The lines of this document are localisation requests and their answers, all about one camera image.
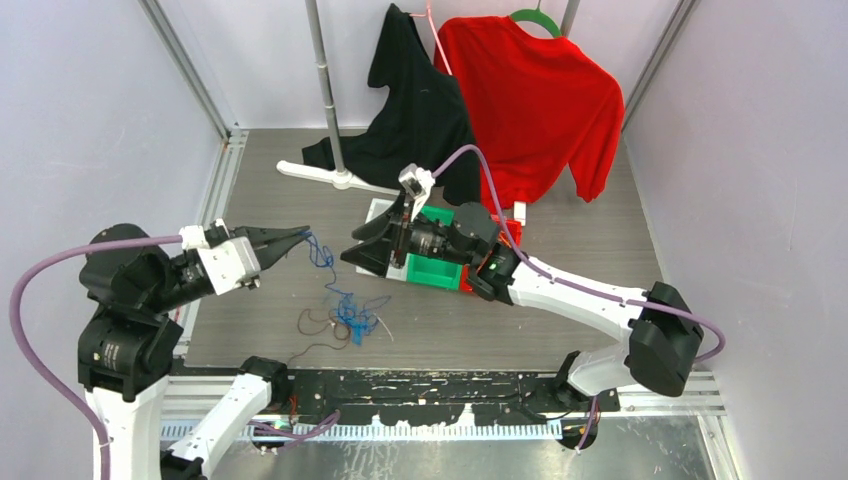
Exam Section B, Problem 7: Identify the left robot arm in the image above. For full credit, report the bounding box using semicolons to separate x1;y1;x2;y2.
77;220;308;479

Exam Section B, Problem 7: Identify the green hanger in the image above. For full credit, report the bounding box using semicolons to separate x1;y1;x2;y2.
509;7;563;38

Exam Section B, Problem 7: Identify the blue cable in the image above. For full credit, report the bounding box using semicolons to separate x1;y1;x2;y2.
298;228;393;347

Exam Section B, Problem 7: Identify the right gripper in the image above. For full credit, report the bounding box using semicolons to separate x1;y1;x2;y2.
340;191;476;279

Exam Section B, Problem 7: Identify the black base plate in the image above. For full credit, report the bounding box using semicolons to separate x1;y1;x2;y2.
237;366;589;427

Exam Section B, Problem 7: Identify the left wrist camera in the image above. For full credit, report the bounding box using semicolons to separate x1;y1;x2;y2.
196;237;261;296

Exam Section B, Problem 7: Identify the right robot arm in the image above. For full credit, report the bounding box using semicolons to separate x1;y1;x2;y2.
340;197;704;411

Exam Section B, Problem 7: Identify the black t-shirt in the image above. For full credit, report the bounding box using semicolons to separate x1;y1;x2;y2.
340;3;475;189

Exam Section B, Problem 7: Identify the white clothes rack stand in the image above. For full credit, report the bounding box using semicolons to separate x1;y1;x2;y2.
276;0;580;195

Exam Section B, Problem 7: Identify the pink hanger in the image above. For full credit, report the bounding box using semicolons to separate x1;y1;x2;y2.
409;0;453;76

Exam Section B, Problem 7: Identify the white plastic bin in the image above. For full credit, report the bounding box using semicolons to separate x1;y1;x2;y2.
354;197;423;282

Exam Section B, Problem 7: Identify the red plastic bin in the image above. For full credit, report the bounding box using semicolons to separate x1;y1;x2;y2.
459;218;523;293

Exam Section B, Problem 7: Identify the green plastic bin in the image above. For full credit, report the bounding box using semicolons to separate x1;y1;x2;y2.
406;206;462;290

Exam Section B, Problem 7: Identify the red sweatshirt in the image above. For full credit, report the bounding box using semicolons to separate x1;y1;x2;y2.
434;16;625;210

